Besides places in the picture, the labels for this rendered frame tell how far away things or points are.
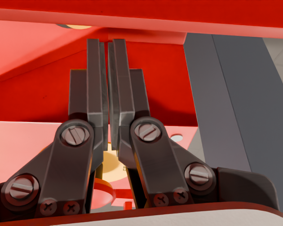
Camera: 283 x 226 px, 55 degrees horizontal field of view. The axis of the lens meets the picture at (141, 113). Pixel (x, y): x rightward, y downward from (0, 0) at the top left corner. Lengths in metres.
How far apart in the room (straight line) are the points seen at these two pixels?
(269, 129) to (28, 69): 0.58
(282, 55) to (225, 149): 0.74
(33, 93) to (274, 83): 0.70
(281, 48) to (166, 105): 1.15
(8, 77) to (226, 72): 0.62
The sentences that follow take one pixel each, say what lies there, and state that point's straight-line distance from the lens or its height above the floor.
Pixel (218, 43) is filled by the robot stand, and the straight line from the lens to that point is 0.83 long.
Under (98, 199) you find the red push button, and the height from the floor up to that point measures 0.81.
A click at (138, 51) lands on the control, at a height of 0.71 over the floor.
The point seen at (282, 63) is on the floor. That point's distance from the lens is 1.38.
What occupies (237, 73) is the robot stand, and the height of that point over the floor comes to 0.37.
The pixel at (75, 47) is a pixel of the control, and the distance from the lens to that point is 0.20.
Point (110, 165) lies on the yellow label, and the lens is 0.21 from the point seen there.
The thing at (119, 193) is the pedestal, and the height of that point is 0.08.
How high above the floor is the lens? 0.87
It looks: 36 degrees down
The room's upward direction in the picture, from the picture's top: 178 degrees clockwise
